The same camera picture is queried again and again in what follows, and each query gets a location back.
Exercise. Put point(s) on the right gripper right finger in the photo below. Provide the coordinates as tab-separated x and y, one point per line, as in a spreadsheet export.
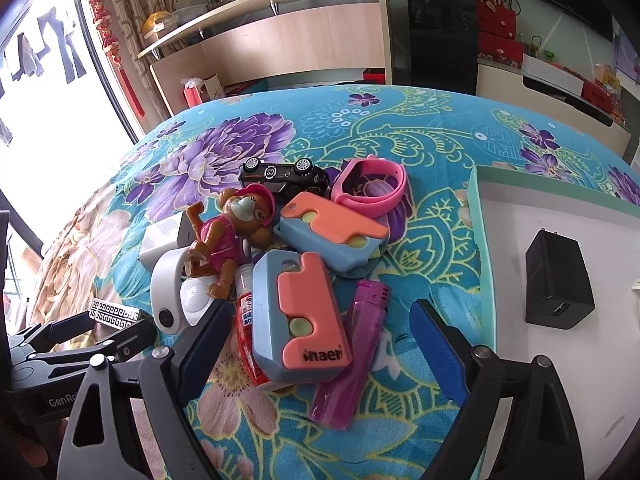
540	440

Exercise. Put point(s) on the teal cardboard box tray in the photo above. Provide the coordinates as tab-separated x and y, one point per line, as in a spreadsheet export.
598	359

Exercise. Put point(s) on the white power adapter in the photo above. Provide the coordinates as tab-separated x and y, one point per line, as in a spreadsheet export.
162	236

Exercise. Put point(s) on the blue orange toy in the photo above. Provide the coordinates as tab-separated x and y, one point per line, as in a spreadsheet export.
349	243
298	331

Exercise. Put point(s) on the red paper bag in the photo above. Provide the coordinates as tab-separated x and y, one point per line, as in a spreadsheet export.
191	89

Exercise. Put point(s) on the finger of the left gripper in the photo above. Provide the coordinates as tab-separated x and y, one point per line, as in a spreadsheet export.
127	336
65	327

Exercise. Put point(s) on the white flat box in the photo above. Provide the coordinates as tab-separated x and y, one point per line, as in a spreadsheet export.
550	80

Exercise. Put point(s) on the red handbag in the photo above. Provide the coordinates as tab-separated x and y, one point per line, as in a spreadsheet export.
496	18

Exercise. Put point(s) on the brown pink puppy toy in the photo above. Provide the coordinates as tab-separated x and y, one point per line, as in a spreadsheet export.
246	216

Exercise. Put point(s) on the white tv cabinet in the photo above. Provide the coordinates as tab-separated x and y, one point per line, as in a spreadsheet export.
500	83

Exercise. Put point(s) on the wooden bar counter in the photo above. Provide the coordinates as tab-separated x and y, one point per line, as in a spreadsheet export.
254	39

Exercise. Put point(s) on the floral blue tablecloth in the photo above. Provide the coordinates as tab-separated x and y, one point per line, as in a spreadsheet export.
439	137

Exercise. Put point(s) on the pink smart watch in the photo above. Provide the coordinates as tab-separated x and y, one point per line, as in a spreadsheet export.
372	186

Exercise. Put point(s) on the red white glue bottle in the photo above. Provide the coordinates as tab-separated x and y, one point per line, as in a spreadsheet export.
243	281

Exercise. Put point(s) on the red hanging knot ornament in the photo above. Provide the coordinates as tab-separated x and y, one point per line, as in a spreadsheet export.
102	19

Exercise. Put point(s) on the patterned white rectangular block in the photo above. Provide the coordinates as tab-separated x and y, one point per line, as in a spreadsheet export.
115	312

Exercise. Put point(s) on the black water dispenser cabinet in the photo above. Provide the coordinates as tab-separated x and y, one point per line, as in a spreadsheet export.
443	44

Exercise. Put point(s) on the black power adapter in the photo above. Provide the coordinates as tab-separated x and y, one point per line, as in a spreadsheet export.
558	289

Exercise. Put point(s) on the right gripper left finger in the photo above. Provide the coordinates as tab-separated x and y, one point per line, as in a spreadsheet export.
102	440

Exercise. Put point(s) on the red gift box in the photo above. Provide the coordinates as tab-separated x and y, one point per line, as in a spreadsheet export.
500	50

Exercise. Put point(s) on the white smart watch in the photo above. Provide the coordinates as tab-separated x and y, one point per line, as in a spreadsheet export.
178	302

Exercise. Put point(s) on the black toy car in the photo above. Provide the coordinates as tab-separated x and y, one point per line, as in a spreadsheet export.
286	179

